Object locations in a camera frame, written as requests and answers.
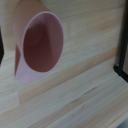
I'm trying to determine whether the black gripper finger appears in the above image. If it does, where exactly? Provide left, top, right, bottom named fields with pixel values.
left=0, top=29, right=5, bottom=65

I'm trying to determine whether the pink plastic cup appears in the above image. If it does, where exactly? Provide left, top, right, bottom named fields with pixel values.
left=13, top=0, right=65, bottom=85

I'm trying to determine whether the black framed object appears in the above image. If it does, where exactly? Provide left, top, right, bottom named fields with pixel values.
left=112, top=30, right=128, bottom=83

